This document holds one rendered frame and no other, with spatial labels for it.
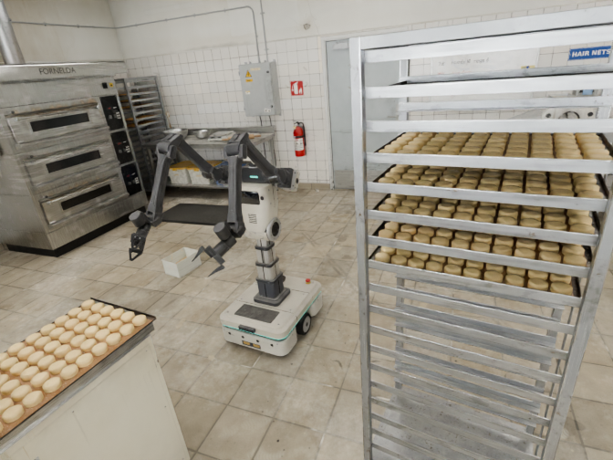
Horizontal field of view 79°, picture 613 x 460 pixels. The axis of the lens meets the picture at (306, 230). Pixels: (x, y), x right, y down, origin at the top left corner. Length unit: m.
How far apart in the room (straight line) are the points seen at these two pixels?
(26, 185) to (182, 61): 2.96
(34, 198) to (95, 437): 3.54
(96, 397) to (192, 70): 5.40
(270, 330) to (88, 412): 1.21
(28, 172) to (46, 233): 0.68
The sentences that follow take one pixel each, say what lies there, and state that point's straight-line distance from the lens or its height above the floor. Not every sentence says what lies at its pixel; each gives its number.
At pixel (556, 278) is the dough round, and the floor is 1.15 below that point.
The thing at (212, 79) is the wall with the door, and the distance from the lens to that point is 6.21.
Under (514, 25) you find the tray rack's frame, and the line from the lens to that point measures 0.99.
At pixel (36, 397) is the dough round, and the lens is 1.47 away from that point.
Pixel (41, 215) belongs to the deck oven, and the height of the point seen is 0.53.
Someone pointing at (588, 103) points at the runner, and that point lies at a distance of 1.46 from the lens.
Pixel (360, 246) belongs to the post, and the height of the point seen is 1.22.
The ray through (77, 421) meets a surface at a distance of 1.59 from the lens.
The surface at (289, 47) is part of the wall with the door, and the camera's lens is 5.58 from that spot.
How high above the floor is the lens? 1.77
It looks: 24 degrees down
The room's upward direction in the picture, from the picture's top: 5 degrees counter-clockwise
